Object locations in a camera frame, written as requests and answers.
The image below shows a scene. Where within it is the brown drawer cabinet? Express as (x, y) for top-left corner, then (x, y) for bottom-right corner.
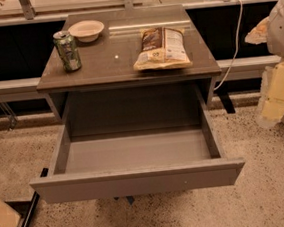
(37, 4), (221, 117)

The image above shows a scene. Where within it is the blue tape floor marker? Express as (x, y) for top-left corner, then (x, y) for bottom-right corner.
(114, 196), (134, 205)

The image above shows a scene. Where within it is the grey top drawer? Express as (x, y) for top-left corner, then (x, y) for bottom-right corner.
(30, 81), (244, 204)

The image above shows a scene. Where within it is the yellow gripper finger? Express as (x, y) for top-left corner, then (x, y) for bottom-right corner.
(244, 17), (269, 45)
(256, 61), (284, 129)

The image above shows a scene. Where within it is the chip bag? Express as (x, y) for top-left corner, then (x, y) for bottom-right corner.
(133, 27), (192, 71)

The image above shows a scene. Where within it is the white paper bowl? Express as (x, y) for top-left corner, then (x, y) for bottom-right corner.
(69, 20), (105, 43)

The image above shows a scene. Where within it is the black metal cart frame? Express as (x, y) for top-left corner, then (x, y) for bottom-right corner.
(7, 191), (40, 227)

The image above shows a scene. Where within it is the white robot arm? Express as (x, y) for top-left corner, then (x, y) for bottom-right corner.
(244, 0), (284, 129)

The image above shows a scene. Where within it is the white cable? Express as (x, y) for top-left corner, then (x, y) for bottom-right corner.
(204, 0), (252, 91)

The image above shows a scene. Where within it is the green soda can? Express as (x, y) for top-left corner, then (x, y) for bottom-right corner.
(53, 30), (81, 72)

